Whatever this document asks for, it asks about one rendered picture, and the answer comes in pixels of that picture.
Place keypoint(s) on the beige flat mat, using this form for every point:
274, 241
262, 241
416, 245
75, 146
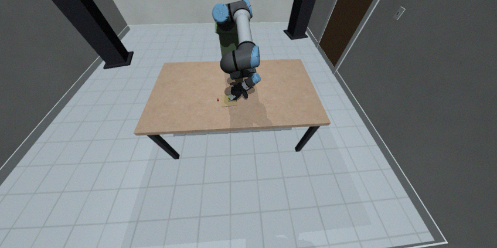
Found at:
226, 103

